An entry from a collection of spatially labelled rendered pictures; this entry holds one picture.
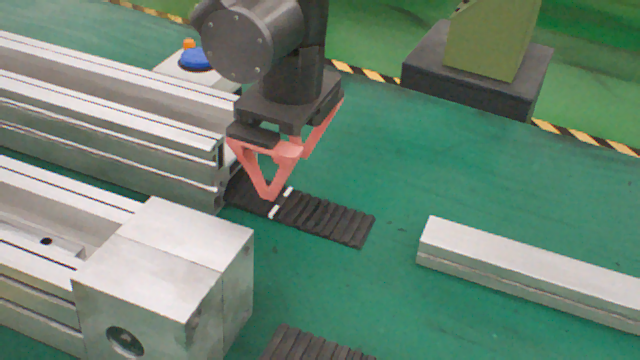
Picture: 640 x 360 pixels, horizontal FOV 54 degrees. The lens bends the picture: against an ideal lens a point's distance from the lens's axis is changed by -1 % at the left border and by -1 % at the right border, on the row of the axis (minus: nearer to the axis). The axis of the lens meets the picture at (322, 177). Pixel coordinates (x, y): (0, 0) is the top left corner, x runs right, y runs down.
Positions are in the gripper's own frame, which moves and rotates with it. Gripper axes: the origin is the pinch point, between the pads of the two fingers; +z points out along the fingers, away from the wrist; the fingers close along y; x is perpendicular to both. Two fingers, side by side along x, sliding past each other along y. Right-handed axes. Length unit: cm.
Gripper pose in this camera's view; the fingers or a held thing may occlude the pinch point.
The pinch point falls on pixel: (285, 170)
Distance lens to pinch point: 62.4
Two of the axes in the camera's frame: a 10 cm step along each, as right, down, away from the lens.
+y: -3.8, 5.3, -7.5
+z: -0.8, 7.9, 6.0
